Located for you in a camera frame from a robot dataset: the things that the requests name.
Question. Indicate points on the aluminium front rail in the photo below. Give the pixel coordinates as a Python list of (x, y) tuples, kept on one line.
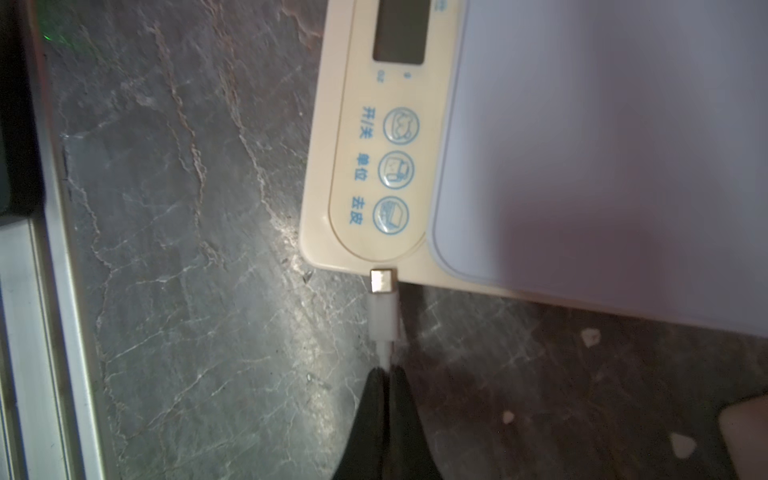
[(51, 415)]

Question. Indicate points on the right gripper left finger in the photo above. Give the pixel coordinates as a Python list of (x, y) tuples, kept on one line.
[(363, 455)]

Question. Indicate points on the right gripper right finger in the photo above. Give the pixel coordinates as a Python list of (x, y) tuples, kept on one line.
[(408, 453)]

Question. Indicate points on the blue top kitchen scale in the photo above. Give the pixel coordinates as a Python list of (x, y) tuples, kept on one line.
[(603, 155)]

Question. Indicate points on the pink charger adapter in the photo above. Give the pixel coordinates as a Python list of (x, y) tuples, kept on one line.
[(744, 429)]

